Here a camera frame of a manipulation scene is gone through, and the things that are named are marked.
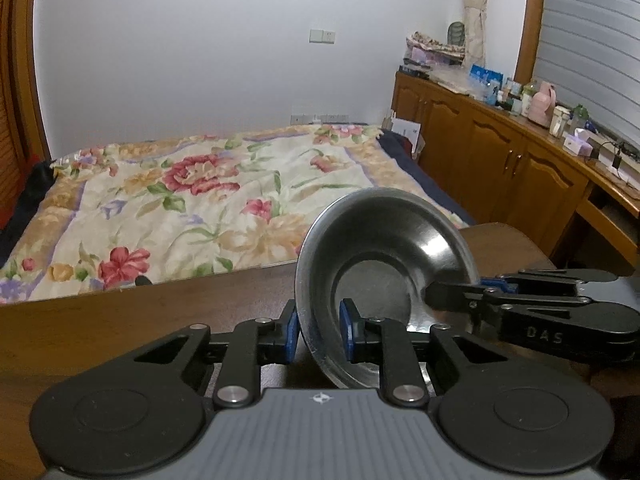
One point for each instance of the pink jug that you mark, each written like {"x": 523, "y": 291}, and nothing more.
{"x": 542, "y": 105}

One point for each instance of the small steel bowl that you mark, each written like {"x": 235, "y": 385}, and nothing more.
{"x": 380, "y": 247}

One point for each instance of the green fan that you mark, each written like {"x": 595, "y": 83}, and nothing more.
{"x": 456, "y": 34}

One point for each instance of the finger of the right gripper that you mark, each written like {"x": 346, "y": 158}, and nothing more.
{"x": 493, "y": 297}
{"x": 569, "y": 282}

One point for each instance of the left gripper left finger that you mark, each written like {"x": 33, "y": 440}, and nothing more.
{"x": 243, "y": 352}

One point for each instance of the blue white box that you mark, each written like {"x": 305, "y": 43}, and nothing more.
{"x": 485, "y": 83}

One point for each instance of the brown wooden headboard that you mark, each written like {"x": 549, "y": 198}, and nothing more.
{"x": 23, "y": 141}

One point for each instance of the white wall switch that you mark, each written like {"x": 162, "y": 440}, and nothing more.
{"x": 319, "y": 36}

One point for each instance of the white jar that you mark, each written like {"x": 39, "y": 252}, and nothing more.
{"x": 559, "y": 121}

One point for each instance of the white paper bag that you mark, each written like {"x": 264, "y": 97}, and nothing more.
{"x": 411, "y": 131}

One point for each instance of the grey window blind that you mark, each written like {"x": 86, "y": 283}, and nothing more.
{"x": 589, "y": 50}

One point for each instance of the green bottle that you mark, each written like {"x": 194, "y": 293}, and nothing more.
{"x": 580, "y": 116}

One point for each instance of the floral bed quilt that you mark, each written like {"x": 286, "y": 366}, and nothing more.
{"x": 158, "y": 211}

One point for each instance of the pink tissue box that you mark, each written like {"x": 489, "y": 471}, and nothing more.
{"x": 581, "y": 143}

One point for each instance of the wooden sideboard cabinet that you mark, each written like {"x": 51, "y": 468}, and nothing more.
{"x": 501, "y": 168}

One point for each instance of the wall socket strip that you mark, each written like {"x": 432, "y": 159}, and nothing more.
{"x": 315, "y": 119}

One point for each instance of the folded cloth stack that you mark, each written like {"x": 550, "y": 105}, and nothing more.
{"x": 424, "y": 50}

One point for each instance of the beige curtain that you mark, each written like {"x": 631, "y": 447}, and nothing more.
{"x": 474, "y": 17}

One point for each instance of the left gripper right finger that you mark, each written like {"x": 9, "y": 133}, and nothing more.
{"x": 387, "y": 344}

